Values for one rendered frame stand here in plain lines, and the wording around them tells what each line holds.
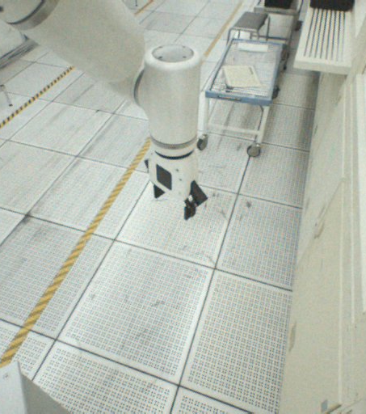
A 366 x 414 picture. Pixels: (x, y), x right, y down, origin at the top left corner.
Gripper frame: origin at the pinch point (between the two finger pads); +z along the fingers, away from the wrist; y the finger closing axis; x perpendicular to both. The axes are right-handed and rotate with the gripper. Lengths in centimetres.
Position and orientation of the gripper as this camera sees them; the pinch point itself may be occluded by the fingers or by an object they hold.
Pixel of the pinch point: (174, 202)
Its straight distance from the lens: 71.0
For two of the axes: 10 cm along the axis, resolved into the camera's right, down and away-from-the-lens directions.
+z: 0.0, 6.6, 7.5
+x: 6.9, -5.4, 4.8
